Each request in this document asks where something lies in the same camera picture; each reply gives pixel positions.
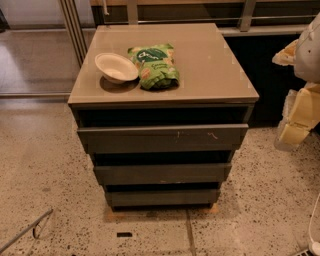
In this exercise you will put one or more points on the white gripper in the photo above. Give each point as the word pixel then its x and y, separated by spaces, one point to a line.
pixel 308 56

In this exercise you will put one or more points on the grey bottom drawer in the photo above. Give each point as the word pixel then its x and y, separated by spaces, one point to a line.
pixel 154 198

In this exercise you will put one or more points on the grey drawer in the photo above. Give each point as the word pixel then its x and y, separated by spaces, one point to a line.
pixel 154 198
pixel 156 139
pixel 162 174

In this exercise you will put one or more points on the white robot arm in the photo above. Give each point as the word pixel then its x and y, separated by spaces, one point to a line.
pixel 307 56

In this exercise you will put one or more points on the grey top drawer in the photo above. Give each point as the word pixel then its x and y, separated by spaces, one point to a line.
pixel 156 139

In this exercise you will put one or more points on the grey drawer cabinet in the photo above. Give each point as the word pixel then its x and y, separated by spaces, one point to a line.
pixel 213 89

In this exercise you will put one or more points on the grey middle drawer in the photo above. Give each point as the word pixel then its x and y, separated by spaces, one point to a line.
pixel 162 174

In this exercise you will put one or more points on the green snack bag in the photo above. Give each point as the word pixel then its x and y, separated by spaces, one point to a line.
pixel 155 64

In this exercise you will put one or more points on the white paper bowl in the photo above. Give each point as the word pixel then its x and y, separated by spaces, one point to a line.
pixel 116 68

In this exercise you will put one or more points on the grey metal rod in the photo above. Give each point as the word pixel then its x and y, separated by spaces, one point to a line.
pixel 31 227

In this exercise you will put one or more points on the metal railing frame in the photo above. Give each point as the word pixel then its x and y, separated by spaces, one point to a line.
pixel 253 28

